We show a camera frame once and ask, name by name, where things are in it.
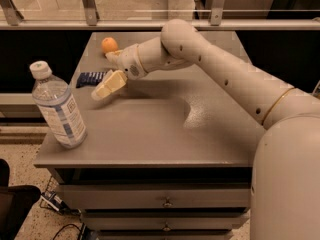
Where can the blue rxbar blueberry wrapper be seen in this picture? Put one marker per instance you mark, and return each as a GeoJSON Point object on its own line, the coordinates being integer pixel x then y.
{"type": "Point", "coordinates": [89, 79]}

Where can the black chair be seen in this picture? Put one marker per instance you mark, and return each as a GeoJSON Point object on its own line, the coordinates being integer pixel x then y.
{"type": "Point", "coordinates": [15, 203]}

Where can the grey drawer cabinet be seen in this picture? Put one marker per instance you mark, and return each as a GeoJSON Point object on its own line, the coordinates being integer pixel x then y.
{"type": "Point", "coordinates": [175, 127]}

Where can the grey drawer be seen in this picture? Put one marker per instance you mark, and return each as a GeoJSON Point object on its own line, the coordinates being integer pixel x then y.
{"type": "Point", "coordinates": [164, 221]}
{"type": "Point", "coordinates": [152, 196]}

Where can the orange fruit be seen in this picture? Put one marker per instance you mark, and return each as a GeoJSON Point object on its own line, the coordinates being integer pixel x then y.
{"type": "Point", "coordinates": [109, 44]}

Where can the clear plastic water bottle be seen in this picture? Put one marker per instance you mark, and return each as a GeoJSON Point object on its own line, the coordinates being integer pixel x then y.
{"type": "Point", "coordinates": [55, 101]}

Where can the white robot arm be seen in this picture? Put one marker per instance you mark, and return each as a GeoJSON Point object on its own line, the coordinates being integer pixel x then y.
{"type": "Point", "coordinates": [285, 189]}

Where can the metal railing with glass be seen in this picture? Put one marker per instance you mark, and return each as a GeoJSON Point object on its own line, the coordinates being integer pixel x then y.
{"type": "Point", "coordinates": [153, 14]}

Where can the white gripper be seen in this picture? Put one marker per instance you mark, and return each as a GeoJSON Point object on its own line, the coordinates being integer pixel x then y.
{"type": "Point", "coordinates": [129, 62]}

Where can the top grey drawer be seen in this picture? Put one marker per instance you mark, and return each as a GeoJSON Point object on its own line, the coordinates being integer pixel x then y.
{"type": "Point", "coordinates": [152, 196]}

